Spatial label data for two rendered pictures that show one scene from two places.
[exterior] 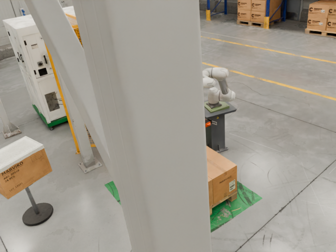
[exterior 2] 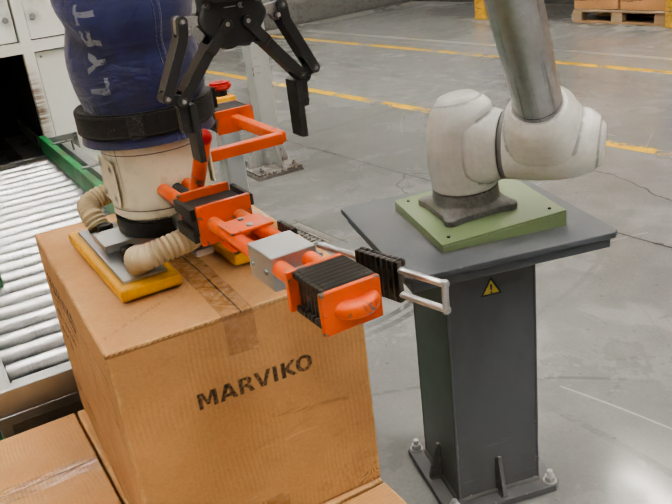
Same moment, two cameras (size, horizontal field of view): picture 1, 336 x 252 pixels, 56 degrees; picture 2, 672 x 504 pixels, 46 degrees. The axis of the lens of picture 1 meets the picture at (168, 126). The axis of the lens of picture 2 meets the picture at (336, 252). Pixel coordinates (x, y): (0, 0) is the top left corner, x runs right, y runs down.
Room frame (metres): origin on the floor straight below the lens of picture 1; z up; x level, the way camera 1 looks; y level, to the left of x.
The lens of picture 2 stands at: (2.43, -0.50, 1.46)
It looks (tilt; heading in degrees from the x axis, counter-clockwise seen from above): 23 degrees down; 3
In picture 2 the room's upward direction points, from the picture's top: 7 degrees counter-clockwise
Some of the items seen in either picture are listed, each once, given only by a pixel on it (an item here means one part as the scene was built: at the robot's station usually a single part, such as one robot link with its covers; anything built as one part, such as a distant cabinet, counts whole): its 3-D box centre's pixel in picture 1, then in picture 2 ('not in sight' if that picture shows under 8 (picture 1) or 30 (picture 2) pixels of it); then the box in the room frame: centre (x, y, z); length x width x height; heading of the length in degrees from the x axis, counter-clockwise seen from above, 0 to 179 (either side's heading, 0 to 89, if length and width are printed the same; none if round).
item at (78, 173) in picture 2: not in sight; (93, 176); (5.48, 0.61, 0.60); 1.60 x 0.10 x 0.09; 31
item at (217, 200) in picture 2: not in sight; (215, 212); (3.52, -0.27, 1.08); 0.10 x 0.08 x 0.06; 121
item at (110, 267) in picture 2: not in sight; (118, 248); (3.69, -0.06, 0.97); 0.34 x 0.10 x 0.05; 31
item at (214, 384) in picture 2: not in sight; (197, 348); (3.73, -0.15, 0.74); 0.60 x 0.40 x 0.40; 29
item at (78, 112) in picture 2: not in sight; (147, 110); (3.74, -0.14, 1.19); 0.23 x 0.23 x 0.04
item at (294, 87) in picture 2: not in sight; (297, 107); (3.42, -0.42, 1.24); 0.03 x 0.01 x 0.07; 30
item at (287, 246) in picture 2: not in sight; (282, 260); (3.34, -0.38, 1.07); 0.07 x 0.07 x 0.04; 31
